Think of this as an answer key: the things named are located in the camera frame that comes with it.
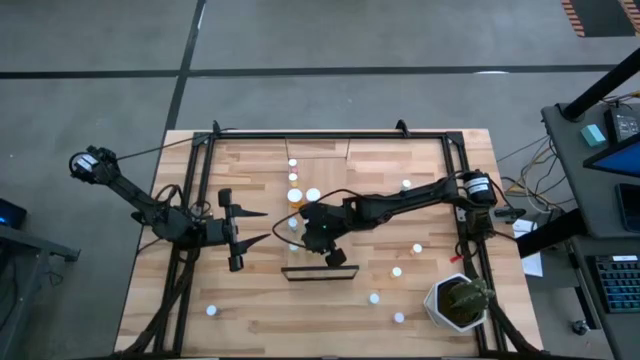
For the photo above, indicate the small pale green pill bottle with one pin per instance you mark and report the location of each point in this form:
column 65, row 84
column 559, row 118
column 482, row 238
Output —
column 293, row 247

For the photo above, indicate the clear acrylic tray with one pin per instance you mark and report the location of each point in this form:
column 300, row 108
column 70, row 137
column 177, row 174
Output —
column 330, row 170

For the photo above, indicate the gray side desk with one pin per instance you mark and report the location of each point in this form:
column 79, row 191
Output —
column 600, row 210

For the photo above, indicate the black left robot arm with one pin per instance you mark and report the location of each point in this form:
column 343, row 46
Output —
column 130, row 192

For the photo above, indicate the black tablet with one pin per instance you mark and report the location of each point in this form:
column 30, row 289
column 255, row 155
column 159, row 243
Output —
column 630, row 207

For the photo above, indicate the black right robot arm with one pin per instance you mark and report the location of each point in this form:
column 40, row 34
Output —
column 425, row 192

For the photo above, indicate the black desk beam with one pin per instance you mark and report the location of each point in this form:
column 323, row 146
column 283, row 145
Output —
column 550, row 232

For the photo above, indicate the small orange pill bottle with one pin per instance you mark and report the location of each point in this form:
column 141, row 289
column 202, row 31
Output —
column 293, row 176
column 416, row 248

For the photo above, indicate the white paper sheet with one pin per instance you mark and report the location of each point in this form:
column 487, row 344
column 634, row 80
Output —
column 532, row 265

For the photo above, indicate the teal box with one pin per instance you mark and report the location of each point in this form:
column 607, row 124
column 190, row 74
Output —
column 593, row 135

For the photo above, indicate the small round metal knob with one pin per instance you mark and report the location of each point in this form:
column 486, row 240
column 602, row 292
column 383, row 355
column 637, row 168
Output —
column 580, row 328

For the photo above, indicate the monitor with blue screen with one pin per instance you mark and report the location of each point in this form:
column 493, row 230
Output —
column 625, row 160

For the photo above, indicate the gray metal cart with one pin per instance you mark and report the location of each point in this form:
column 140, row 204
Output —
column 30, row 240

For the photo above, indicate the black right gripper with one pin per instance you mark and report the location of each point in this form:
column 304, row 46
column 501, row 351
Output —
column 325, row 225

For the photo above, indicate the small yellow pill bottle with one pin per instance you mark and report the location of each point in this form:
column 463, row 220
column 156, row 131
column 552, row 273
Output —
column 396, row 272

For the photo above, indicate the large amber pill bottle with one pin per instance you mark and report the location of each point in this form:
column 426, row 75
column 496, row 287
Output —
column 313, row 194

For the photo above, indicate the black diagonal post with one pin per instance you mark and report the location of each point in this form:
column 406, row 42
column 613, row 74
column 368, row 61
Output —
column 600, row 87

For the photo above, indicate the black device with blue light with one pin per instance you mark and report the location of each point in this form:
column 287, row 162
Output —
column 10, row 215

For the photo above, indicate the backlit keyboard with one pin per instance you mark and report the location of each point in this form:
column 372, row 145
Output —
column 617, row 285

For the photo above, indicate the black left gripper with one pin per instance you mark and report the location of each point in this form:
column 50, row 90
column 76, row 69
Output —
column 231, row 230

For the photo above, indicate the black frame clamp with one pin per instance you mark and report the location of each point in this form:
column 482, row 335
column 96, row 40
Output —
column 215, row 127
column 401, row 127

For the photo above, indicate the cactus in white pot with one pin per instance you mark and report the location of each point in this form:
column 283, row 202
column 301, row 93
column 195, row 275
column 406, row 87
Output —
column 462, row 300

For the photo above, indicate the black device box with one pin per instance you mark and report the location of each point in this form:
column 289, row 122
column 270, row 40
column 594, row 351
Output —
column 621, row 125

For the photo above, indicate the medium amber pill bottle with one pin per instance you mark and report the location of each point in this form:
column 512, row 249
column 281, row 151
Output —
column 294, row 195

